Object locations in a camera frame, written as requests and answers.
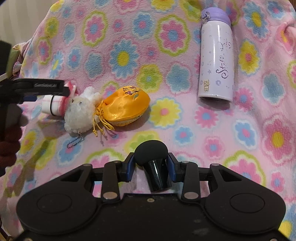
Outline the black sponge puff brush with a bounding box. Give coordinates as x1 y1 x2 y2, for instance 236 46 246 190
134 140 171 192

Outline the white pink cloth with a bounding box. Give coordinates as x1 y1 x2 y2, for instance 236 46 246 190
42 82 76 117

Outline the orange satin drawstring pouch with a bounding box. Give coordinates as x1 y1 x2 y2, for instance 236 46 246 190
92 85 151 136

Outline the white teddy bear keychain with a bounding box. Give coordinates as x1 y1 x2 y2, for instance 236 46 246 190
64 86 103 149

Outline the green pillow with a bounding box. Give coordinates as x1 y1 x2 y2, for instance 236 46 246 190
6 48 20 78

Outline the purple thermos bottle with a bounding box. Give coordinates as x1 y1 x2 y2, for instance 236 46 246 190
198 7 234 102

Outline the pink floral fleece blanket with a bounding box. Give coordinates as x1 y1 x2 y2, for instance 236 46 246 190
1 1 295 240

